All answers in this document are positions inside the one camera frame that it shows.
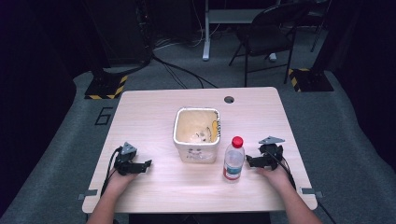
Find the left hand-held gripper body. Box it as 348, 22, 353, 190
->
113, 141, 140, 176

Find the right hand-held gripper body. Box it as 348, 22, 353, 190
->
257, 135, 286, 171

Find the person's left hand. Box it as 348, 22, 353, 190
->
106, 169, 140, 198

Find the person's right hand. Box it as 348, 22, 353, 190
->
256, 166, 292, 191

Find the clear red-capped water bottle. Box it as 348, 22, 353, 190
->
222, 135, 247, 183

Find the white square bin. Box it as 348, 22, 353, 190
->
172, 106, 222, 164

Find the striped black stand base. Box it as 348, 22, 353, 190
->
287, 67, 334, 93
84, 72, 129, 101

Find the black folding chair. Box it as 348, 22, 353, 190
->
228, 0, 314, 88

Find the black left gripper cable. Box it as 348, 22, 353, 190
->
100, 146, 123, 198

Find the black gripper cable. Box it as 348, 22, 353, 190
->
100, 146, 123, 198
270, 150, 338, 224

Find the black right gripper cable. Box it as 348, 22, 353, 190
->
270, 150, 338, 224

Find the grey table edge bracket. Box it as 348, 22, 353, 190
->
299, 187, 324, 199
77, 189, 99, 201

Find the black floor cable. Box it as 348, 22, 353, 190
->
151, 53, 219, 90

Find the white desk frame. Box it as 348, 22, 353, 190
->
202, 0, 281, 63

